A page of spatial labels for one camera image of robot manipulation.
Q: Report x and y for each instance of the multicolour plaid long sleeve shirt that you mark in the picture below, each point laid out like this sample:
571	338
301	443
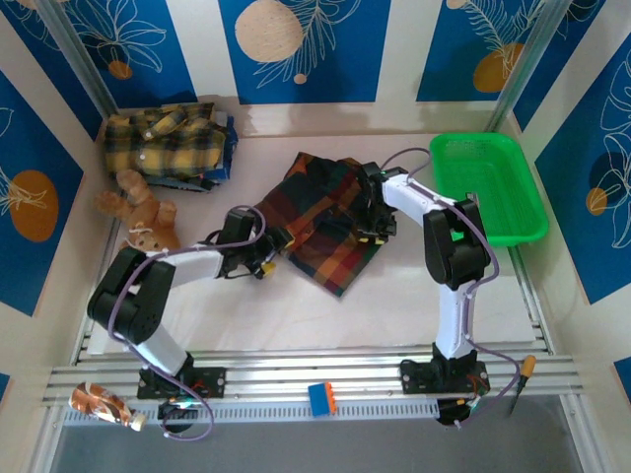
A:
320	222

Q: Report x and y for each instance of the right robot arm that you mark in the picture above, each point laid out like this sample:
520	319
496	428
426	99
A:
453	315

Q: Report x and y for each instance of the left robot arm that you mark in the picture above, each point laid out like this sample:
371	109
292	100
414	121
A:
192	263

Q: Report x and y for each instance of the small label card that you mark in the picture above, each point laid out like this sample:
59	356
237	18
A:
472	197

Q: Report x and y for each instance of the brown teddy bear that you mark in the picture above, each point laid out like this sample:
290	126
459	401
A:
143	217

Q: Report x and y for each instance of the green plastic basket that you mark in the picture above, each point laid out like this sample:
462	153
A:
493	172

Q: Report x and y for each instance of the yellow plaid folded shirt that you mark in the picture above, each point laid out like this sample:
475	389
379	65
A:
162	148

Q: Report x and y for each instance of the blue and orange block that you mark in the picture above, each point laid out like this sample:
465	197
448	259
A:
320	400

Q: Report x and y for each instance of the crumpled brown snack pouch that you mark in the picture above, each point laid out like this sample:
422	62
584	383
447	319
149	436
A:
98	404

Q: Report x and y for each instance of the aluminium rail frame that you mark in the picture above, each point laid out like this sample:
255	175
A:
305	367

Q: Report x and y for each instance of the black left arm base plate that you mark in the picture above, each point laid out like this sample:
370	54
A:
212	382

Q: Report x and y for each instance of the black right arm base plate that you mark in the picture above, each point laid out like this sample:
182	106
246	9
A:
419	377

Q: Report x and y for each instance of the aluminium corner post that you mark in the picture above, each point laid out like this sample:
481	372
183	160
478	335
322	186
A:
79	59
522	64

